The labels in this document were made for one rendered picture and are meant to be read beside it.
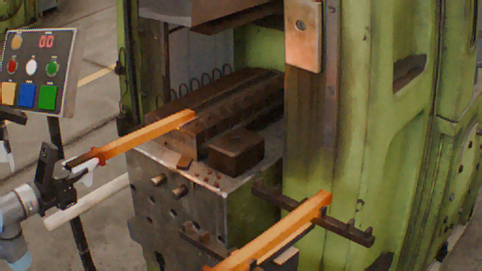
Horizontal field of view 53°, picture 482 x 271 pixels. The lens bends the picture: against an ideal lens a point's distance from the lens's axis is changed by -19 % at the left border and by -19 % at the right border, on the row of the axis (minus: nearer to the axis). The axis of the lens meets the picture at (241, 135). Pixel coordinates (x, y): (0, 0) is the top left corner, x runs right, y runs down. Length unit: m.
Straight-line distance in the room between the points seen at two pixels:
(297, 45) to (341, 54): 0.11
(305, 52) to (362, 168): 0.30
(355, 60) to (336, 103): 0.12
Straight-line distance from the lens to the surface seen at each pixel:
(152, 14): 1.40
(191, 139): 1.44
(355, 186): 1.36
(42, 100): 1.72
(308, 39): 1.25
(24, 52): 1.81
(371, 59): 1.20
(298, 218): 1.11
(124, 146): 1.35
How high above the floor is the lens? 1.69
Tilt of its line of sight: 30 degrees down
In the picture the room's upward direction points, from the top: 1 degrees counter-clockwise
